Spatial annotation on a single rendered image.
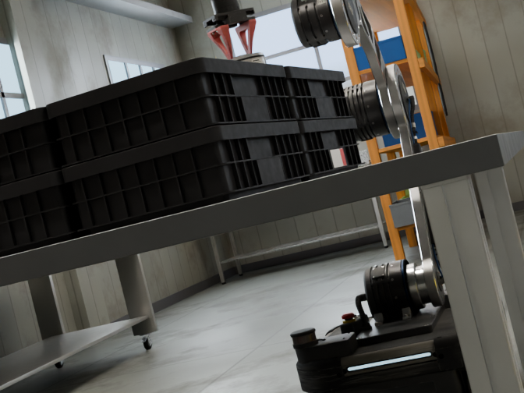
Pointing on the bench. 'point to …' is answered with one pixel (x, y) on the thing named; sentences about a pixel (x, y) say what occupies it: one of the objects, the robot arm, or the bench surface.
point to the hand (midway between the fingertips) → (239, 54)
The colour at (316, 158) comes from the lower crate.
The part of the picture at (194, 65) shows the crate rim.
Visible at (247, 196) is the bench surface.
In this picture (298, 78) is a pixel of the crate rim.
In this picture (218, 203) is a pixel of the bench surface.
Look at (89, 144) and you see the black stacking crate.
